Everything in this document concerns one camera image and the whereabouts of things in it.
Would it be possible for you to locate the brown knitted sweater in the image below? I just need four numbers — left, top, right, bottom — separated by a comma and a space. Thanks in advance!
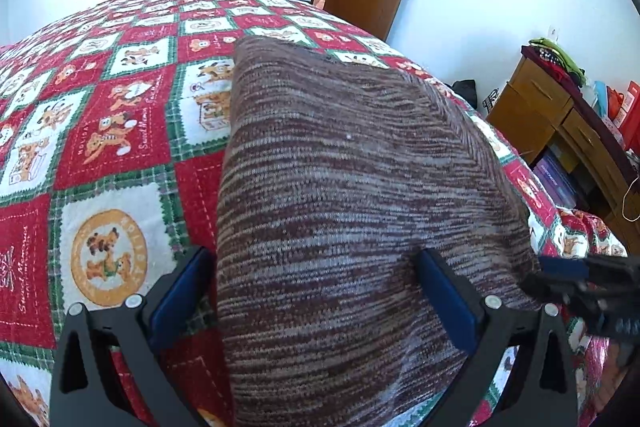
215, 35, 544, 427

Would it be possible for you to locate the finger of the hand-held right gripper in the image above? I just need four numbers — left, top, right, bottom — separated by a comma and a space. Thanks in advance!
537, 256, 592, 279
521, 273, 597, 305

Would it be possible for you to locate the wooden desk with drawers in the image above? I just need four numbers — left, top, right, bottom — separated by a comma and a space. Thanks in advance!
485, 46, 640, 254

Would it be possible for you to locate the red bag on desk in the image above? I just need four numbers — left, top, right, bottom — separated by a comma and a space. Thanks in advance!
616, 80, 640, 148

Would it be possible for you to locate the dark red cloth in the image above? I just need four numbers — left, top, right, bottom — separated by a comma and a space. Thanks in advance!
521, 46, 585, 88

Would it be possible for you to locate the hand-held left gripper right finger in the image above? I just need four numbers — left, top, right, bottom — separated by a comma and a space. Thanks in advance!
417, 249, 581, 427

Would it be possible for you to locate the white cable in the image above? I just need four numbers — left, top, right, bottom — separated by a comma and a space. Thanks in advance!
621, 176, 640, 224

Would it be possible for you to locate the red checked printed blanket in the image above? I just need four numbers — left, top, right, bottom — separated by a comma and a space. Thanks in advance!
0, 0, 629, 427

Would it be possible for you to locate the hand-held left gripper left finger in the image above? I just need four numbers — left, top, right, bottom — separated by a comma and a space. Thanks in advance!
50, 246, 217, 427

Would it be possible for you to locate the pile of dark clothes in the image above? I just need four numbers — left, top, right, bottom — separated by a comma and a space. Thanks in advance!
450, 79, 479, 108

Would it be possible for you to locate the blue bag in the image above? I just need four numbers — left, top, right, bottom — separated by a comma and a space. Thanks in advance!
592, 82, 626, 124

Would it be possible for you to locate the purple box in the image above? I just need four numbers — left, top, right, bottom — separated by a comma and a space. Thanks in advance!
531, 149, 592, 211

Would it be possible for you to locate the green cloth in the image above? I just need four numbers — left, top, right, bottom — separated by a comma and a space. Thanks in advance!
529, 38, 587, 78

